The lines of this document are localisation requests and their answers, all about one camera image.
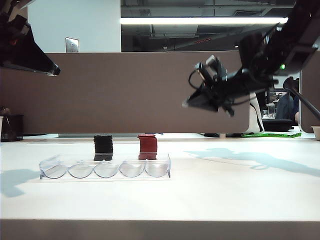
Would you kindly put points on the black poker chip stack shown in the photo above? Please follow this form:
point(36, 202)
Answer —
point(102, 146)

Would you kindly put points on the clear water bottle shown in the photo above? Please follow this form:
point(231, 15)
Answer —
point(271, 110)

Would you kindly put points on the black computer monitor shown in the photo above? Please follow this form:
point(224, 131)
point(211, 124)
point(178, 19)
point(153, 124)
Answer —
point(273, 96)

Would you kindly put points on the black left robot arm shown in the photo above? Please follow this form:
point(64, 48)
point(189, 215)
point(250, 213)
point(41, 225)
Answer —
point(7, 5)

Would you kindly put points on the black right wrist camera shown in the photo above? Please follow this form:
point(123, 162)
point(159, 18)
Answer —
point(215, 68)

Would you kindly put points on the seated person in blue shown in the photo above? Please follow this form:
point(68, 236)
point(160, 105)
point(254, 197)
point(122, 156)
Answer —
point(285, 107)

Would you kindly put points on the long ceiling light strip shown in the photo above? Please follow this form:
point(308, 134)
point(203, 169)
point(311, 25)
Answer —
point(200, 21)

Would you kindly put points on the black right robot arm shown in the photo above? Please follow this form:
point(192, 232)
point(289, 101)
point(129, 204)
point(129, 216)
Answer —
point(300, 30)

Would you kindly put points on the beige paper bowl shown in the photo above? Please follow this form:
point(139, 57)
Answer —
point(316, 132)

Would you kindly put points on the black slanted pole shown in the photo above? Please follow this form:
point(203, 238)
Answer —
point(306, 102)

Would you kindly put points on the narrow brown desk divider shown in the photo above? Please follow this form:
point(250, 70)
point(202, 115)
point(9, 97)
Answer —
point(308, 125)

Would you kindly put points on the clear plastic chip tray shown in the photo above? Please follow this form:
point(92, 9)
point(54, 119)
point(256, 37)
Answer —
point(82, 172)

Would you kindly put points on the red poker chip stack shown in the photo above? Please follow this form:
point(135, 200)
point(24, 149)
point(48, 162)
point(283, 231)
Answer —
point(148, 148)

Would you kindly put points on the small white divider foot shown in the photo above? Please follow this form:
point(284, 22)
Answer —
point(222, 136)

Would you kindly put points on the metal wall switch plate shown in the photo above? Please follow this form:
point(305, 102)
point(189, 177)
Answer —
point(72, 45)

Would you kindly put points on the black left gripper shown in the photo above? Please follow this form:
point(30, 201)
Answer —
point(11, 32)

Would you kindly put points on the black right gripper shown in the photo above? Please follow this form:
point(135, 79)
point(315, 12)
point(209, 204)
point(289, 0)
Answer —
point(240, 82)

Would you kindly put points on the green strip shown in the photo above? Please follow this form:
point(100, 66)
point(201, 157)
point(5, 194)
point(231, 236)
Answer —
point(270, 135)

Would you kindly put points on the wide brown desk divider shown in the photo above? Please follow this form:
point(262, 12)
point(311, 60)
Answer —
point(112, 95)

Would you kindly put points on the white and black bag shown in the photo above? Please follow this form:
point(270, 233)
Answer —
point(253, 120)

